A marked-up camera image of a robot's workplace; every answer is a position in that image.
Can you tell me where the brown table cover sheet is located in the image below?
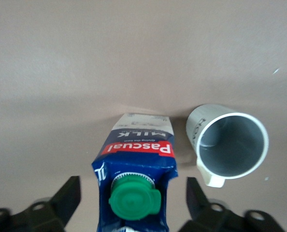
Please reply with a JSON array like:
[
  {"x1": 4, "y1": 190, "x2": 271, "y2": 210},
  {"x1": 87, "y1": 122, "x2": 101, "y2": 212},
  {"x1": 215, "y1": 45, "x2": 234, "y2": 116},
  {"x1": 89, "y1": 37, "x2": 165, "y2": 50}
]
[{"x1": 0, "y1": 0, "x2": 287, "y2": 232}]

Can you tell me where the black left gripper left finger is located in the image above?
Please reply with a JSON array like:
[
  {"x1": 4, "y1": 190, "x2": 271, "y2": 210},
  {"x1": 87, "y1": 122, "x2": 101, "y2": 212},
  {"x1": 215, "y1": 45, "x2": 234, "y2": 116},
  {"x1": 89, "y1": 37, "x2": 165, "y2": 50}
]
[{"x1": 0, "y1": 175, "x2": 83, "y2": 232}]

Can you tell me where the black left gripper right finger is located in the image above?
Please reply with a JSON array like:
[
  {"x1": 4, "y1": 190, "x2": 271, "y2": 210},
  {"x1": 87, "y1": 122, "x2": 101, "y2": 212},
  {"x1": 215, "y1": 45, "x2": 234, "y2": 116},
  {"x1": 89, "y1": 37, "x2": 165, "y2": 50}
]
[{"x1": 179, "y1": 176, "x2": 287, "y2": 232}]

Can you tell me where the grey mug with lettering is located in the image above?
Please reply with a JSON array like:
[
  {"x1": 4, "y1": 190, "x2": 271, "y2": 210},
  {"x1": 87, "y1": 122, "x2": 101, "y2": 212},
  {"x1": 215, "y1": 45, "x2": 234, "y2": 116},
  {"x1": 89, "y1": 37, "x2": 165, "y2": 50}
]
[{"x1": 185, "y1": 103, "x2": 270, "y2": 189}]

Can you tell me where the blue milk carton green cap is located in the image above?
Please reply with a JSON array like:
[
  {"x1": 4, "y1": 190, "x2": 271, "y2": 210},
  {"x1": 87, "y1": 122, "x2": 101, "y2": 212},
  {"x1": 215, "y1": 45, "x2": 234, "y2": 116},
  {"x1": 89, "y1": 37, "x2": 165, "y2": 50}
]
[{"x1": 91, "y1": 113, "x2": 179, "y2": 232}]

